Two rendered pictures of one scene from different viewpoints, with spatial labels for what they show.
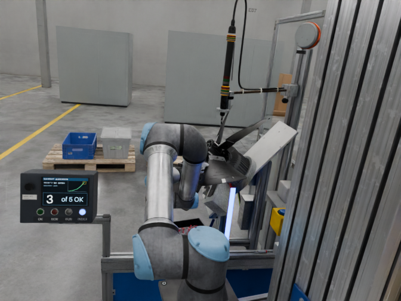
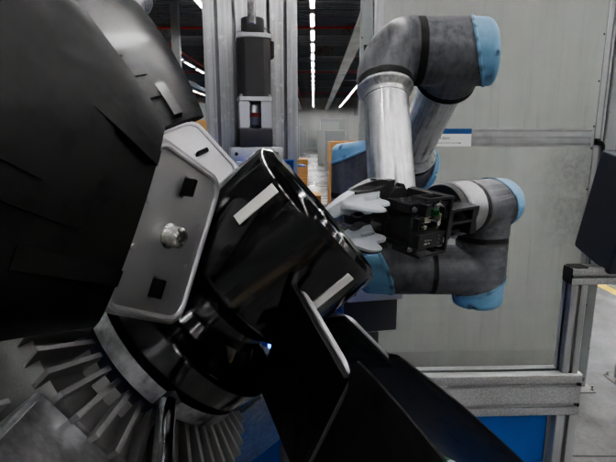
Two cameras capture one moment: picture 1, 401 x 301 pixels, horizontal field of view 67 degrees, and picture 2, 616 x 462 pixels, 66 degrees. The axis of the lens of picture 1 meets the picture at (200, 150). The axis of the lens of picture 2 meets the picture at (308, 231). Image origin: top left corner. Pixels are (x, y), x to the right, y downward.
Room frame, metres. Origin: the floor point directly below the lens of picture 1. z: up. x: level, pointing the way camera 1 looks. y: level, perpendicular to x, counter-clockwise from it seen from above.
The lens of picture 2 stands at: (1.95, 0.01, 1.27)
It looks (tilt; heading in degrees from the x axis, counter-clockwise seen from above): 11 degrees down; 188
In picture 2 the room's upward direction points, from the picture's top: straight up
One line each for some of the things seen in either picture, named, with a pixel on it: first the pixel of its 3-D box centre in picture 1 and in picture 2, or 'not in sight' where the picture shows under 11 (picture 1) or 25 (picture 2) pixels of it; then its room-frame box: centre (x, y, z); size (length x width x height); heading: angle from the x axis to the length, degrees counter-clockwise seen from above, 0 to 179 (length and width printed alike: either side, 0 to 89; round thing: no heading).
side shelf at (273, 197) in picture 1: (291, 205); not in sight; (1.75, -0.62, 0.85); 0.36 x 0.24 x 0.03; 10
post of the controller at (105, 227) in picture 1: (106, 236); (571, 318); (1.10, 0.36, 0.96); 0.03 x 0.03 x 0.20; 10
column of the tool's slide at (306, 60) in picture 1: (280, 178); not in sight; (2.06, -0.60, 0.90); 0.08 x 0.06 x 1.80; 45
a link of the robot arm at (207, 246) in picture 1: (205, 254); (356, 165); (0.71, -0.04, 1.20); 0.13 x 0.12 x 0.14; 99
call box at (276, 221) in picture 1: (290, 222); not in sight; (1.24, -0.45, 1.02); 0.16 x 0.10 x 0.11; 100
